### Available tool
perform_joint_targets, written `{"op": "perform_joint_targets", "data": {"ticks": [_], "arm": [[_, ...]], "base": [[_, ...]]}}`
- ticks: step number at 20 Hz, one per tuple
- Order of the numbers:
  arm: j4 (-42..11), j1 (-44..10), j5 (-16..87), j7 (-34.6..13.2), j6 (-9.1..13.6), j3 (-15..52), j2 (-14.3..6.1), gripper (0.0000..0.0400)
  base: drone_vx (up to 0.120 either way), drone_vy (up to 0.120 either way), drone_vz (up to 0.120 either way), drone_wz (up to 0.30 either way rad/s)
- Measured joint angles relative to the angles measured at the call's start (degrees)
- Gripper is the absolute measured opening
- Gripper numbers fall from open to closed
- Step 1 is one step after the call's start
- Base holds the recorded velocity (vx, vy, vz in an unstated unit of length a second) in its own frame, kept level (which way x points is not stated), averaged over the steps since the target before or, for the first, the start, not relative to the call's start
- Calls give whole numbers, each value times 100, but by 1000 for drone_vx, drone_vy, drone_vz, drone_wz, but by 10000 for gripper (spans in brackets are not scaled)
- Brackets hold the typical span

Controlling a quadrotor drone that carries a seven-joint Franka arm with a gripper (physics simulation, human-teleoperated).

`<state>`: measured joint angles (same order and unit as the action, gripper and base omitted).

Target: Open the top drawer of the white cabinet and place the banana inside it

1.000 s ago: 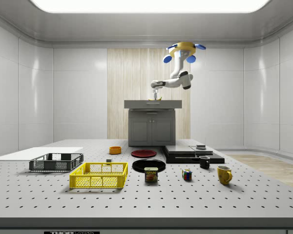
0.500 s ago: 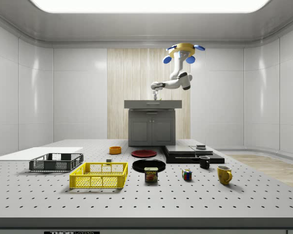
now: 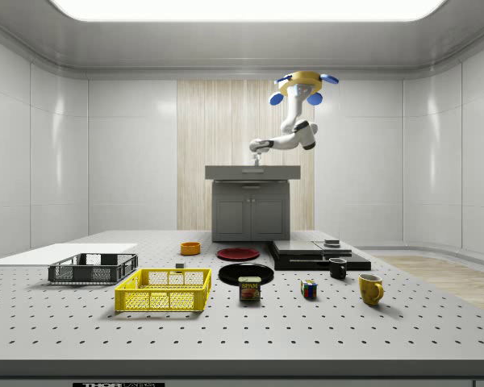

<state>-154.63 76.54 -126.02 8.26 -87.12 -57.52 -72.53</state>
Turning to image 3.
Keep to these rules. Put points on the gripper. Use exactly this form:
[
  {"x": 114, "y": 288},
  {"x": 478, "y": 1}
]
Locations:
[{"x": 257, "y": 158}]

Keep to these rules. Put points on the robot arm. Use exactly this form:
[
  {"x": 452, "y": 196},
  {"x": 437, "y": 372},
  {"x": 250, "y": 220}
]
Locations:
[{"x": 292, "y": 139}]

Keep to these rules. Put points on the white cabinet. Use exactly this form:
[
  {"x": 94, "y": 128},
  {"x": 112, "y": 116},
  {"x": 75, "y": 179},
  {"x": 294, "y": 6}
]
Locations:
[{"x": 250, "y": 213}]

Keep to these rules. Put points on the drone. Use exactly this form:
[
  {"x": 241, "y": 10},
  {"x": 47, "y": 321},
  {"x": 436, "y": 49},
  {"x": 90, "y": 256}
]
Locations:
[{"x": 304, "y": 76}]

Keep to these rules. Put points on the red plate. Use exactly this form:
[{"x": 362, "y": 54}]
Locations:
[{"x": 238, "y": 254}]

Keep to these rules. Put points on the black stove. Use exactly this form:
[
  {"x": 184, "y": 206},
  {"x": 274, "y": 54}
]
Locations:
[{"x": 302, "y": 258}]

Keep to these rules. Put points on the yellow bowl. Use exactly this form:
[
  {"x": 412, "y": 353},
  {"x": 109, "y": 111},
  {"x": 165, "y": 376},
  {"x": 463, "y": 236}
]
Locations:
[{"x": 190, "y": 249}]

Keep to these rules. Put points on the black plate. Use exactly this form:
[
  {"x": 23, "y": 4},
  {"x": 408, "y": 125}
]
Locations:
[{"x": 246, "y": 271}]

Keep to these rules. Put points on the flat-sided can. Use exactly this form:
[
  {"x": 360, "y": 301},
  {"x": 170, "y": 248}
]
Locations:
[{"x": 249, "y": 289}]

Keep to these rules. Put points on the black mug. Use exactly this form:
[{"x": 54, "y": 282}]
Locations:
[{"x": 337, "y": 269}]

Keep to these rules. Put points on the puzzle cube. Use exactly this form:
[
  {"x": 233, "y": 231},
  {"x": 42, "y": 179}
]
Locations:
[{"x": 309, "y": 289}]

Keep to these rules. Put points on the yellow basket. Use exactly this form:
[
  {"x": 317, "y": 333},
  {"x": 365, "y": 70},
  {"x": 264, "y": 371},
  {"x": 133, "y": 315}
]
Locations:
[{"x": 161, "y": 300}]

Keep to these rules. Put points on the yellow mug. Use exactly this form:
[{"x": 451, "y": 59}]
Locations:
[{"x": 369, "y": 289}]

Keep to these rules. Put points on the dark grey basket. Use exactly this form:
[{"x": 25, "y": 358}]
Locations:
[{"x": 123, "y": 268}]

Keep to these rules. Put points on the white board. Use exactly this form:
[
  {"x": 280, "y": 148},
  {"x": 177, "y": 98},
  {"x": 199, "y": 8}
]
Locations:
[{"x": 64, "y": 252}]

